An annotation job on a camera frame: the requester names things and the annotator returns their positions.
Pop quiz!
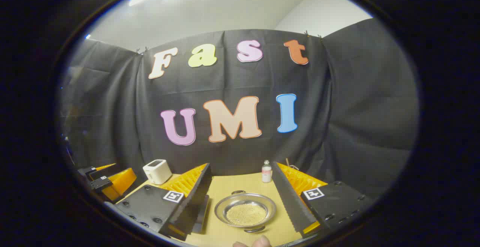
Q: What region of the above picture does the stainless steel pot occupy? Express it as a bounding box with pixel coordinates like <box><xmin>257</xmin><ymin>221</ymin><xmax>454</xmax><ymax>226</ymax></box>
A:
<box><xmin>214</xmin><ymin>190</ymin><xmax>277</xmax><ymax>234</ymax></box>

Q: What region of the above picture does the pile of yellow soybeans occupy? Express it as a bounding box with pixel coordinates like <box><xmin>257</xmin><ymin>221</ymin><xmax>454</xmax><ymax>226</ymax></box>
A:
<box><xmin>226</xmin><ymin>203</ymin><xmax>267</xmax><ymax>226</ymax></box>

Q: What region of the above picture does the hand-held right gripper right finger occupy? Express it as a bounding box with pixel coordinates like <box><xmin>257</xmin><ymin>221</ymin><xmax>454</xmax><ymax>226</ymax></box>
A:
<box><xmin>271</xmin><ymin>161</ymin><xmax>375</xmax><ymax>238</ymax></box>

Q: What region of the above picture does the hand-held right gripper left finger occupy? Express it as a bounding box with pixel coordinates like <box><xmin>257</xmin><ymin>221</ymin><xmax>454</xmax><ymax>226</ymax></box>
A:
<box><xmin>112</xmin><ymin>163</ymin><xmax>212</xmax><ymax>242</ymax></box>

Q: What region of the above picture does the clear bottle with pink label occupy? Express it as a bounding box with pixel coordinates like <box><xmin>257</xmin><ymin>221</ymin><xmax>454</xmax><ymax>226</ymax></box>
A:
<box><xmin>261</xmin><ymin>160</ymin><xmax>272</xmax><ymax>183</ymax></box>

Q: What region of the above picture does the black backdrop cloth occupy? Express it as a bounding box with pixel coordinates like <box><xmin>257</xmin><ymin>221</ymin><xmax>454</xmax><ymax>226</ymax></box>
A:
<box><xmin>58</xmin><ymin>18</ymin><xmax>420</xmax><ymax>202</ymax></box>

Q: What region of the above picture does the white toaster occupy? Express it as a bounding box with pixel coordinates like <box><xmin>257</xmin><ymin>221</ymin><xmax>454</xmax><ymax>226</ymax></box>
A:
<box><xmin>142</xmin><ymin>159</ymin><xmax>173</xmax><ymax>185</ymax></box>

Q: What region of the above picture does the black induction cooktop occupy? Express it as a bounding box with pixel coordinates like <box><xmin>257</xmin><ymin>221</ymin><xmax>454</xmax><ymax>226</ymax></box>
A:
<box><xmin>191</xmin><ymin>195</ymin><xmax>210</xmax><ymax>234</ymax></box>

